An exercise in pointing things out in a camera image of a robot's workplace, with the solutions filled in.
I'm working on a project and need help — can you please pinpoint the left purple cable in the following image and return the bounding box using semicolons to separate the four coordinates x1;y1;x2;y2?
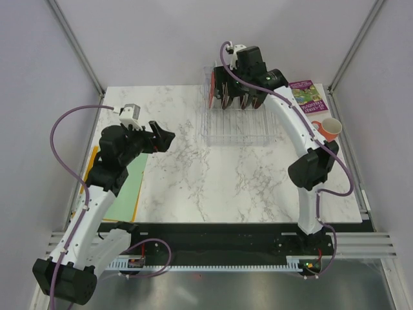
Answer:
50;105;116;306

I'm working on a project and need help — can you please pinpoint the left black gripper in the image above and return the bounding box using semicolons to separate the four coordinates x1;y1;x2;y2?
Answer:
119;121;174;166

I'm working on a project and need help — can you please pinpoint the orange mug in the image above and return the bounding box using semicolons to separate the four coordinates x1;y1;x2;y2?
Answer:
312;118;343;142

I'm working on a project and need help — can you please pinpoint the dark red floral plate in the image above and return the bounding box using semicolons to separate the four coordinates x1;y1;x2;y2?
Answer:
240;94;267;110

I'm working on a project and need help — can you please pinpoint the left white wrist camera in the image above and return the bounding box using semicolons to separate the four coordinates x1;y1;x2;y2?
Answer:
119;103;141;130

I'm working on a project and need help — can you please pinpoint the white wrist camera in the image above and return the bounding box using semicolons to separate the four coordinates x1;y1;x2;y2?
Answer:
119;103;141;130
225;43;246;70

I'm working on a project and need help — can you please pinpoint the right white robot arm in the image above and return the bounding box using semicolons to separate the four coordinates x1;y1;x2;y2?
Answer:
210;41;339;254

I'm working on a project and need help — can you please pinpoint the white slotted cable duct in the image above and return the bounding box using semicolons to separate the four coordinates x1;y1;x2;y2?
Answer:
106;256;321;272

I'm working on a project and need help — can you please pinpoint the dark red rimmed plate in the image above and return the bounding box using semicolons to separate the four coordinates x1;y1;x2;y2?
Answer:
221;83;233;110

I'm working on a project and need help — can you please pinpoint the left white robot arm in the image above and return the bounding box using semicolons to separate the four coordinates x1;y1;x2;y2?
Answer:
32;121;176;305

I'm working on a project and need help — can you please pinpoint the teal and red plate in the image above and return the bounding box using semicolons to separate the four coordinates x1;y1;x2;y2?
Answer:
208;71;215;109

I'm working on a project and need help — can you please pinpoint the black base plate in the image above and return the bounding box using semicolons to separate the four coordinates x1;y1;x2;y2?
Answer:
96;222;334;267

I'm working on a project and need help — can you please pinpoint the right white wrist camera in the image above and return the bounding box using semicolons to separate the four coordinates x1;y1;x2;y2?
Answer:
225;43;246;70

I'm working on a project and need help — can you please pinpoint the purple illustrated book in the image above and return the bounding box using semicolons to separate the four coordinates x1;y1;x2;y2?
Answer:
289;80;328;115

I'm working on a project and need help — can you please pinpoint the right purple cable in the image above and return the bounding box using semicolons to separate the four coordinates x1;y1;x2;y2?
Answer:
220;40;354;280

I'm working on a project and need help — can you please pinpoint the aluminium frame rail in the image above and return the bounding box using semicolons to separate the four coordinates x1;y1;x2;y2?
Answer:
45;0;105;98

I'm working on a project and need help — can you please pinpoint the green folder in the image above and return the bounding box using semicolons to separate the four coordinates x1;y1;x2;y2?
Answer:
103;154;148;222

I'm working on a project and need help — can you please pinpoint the clear wire dish rack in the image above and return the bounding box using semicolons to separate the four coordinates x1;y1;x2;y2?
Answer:
199;67;277;147

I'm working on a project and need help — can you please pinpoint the purple cable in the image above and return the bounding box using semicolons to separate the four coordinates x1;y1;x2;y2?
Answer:
220;40;354;280
50;105;116;306

